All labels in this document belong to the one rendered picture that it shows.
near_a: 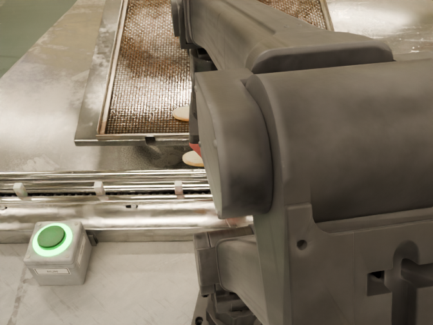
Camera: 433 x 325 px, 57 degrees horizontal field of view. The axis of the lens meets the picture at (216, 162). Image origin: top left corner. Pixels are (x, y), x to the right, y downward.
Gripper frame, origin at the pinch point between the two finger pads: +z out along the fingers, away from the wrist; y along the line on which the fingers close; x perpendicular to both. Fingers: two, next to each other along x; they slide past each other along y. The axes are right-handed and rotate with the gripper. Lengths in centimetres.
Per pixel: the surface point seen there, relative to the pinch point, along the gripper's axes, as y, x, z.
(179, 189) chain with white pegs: 1.3, -5.8, 7.4
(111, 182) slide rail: -1.6, -18.4, 8.5
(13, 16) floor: -242, -146, 98
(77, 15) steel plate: -74, -41, 13
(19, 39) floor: -208, -131, 97
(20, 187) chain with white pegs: 0.9, -33.4, 6.6
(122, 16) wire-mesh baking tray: -45.2, -20.9, -1.1
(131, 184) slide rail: -1.0, -14.7, 8.5
